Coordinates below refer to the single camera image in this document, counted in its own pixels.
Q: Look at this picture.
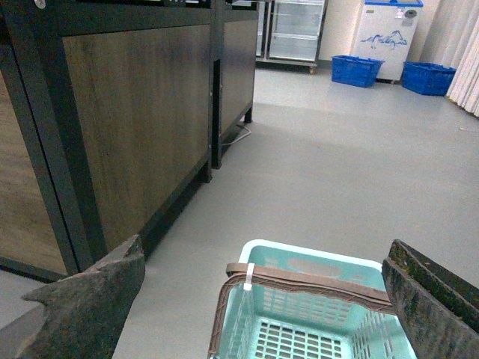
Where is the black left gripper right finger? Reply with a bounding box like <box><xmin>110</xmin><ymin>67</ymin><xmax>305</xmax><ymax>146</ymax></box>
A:
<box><xmin>382</xmin><ymin>239</ymin><xmax>478</xmax><ymax>358</ymax></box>

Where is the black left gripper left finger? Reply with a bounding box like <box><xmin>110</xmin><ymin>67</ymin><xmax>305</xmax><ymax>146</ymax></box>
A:
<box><xmin>21</xmin><ymin>235</ymin><xmax>145</xmax><ymax>358</ymax></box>

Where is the light blue plastic basket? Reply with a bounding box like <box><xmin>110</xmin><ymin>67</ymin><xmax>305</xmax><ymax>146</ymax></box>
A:
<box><xmin>216</xmin><ymin>239</ymin><xmax>415</xmax><ymax>358</ymax></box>

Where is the brown basket handle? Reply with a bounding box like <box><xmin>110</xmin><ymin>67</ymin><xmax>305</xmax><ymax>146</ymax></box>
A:
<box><xmin>207</xmin><ymin>263</ymin><xmax>395</xmax><ymax>358</ymax></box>

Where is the wood panel display stand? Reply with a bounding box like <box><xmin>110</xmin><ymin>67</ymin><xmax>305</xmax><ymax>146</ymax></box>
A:
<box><xmin>1</xmin><ymin>1</ymin><xmax>258</xmax><ymax>281</ymax></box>

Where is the blue crate right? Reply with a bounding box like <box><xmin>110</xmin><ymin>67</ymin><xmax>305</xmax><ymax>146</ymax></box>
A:
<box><xmin>402</xmin><ymin>61</ymin><xmax>457</xmax><ymax>96</ymax></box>

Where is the blue crate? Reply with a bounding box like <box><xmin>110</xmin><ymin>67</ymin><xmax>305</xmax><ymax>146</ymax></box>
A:
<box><xmin>332</xmin><ymin>55</ymin><xmax>385</xmax><ymax>88</ymax></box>
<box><xmin>402</xmin><ymin>61</ymin><xmax>457</xmax><ymax>96</ymax></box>

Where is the blue crate left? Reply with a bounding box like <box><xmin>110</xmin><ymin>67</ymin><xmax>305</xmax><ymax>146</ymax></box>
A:
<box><xmin>332</xmin><ymin>55</ymin><xmax>385</xmax><ymax>88</ymax></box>

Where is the white chest freezer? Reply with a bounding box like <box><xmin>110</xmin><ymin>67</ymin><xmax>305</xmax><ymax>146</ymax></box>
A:
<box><xmin>350</xmin><ymin>1</ymin><xmax>424</xmax><ymax>82</ymax></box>

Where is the white curtain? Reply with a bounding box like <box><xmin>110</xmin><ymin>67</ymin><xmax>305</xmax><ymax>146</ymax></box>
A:
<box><xmin>432</xmin><ymin>1</ymin><xmax>478</xmax><ymax>117</ymax></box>

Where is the glass door refrigerator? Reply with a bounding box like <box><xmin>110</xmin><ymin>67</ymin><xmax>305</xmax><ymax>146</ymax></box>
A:
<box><xmin>256</xmin><ymin>0</ymin><xmax>328</xmax><ymax>75</ymax></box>

